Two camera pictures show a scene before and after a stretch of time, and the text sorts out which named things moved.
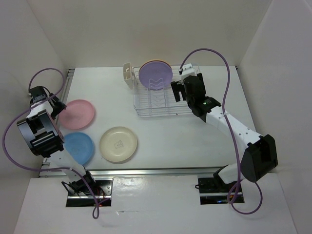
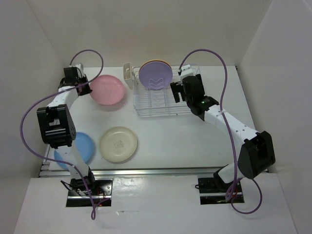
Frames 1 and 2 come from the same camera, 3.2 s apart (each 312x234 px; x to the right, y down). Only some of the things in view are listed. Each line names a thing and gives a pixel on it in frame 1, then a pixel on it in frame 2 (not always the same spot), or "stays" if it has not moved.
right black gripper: [177, 87] stays
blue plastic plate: [80, 146] stays
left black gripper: [59, 106] → [86, 91]
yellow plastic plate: [155, 61] stays
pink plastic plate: [78, 114] → [108, 89]
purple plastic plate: [155, 75] stays
